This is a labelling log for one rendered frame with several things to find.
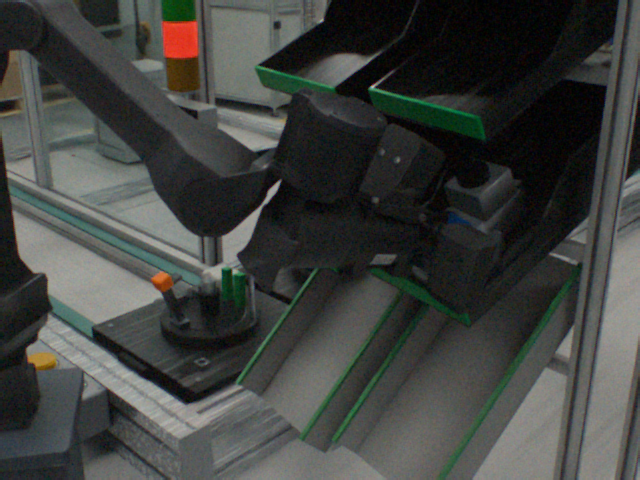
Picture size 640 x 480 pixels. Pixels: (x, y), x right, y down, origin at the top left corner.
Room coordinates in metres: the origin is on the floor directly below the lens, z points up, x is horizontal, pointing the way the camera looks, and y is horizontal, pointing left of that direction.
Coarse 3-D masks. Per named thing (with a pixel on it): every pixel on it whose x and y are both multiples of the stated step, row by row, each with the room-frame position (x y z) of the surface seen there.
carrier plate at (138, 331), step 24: (144, 312) 1.02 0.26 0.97; (264, 312) 1.02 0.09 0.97; (96, 336) 0.97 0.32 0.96; (120, 336) 0.95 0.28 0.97; (144, 336) 0.95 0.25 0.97; (264, 336) 0.95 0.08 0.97; (144, 360) 0.89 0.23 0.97; (168, 360) 0.89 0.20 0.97; (192, 360) 0.89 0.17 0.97; (216, 360) 0.89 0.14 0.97; (240, 360) 0.89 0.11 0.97; (168, 384) 0.85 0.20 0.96; (192, 384) 0.83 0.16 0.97; (216, 384) 0.84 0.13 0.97
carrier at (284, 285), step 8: (280, 272) 1.16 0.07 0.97; (288, 272) 1.16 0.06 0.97; (296, 272) 1.13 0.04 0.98; (304, 272) 1.12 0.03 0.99; (280, 280) 1.13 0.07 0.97; (288, 280) 1.13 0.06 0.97; (296, 280) 1.13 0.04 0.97; (304, 280) 1.11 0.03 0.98; (256, 288) 1.12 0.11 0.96; (272, 288) 1.10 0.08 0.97; (280, 288) 1.10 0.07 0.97; (288, 288) 1.10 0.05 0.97; (296, 288) 1.10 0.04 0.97; (272, 296) 1.09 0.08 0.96; (280, 296) 1.08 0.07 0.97; (288, 296) 1.07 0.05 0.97; (288, 304) 1.07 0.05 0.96
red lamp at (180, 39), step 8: (168, 24) 1.18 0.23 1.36; (176, 24) 1.17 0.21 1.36; (184, 24) 1.18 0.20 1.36; (192, 24) 1.19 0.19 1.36; (168, 32) 1.18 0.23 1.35; (176, 32) 1.17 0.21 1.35; (184, 32) 1.18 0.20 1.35; (192, 32) 1.18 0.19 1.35; (168, 40) 1.18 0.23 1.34; (176, 40) 1.17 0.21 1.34; (184, 40) 1.18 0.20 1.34; (192, 40) 1.18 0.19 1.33; (168, 48) 1.18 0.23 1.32; (176, 48) 1.17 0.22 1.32; (184, 48) 1.18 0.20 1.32; (192, 48) 1.18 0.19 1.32; (168, 56) 1.18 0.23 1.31; (176, 56) 1.17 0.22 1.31; (184, 56) 1.18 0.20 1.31; (192, 56) 1.18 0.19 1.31
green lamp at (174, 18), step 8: (168, 0) 1.18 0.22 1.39; (176, 0) 1.17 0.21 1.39; (184, 0) 1.18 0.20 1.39; (192, 0) 1.19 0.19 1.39; (168, 8) 1.18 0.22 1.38; (176, 8) 1.17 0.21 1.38; (184, 8) 1.18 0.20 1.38; (192, 8) 1.19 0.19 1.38; (168, 16) 1.18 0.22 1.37; (176, 16) 1.17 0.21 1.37; (184, 16) 1.18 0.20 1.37; (192, 16) 1.19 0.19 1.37
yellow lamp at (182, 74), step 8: (168, 64) 1.18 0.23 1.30; (176, 64) 1.17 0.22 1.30; (184, 64) 1.17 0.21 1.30; (192, 64) 1.18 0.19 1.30; (168, 72) 1.18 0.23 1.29; (176, 72) 1.17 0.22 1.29; (184, 72) 1.17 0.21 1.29; (192, 72) 1.18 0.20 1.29; (168, 80) 1.18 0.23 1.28; (176, 80) 1.17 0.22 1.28; (184, 80) 1.17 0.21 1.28; (192, 80) 1.18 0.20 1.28; (168, 88) 1.19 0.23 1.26; (176, 88) 1.17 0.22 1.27; (184, 88) 1.17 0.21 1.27; (192, 88) 1.18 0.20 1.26
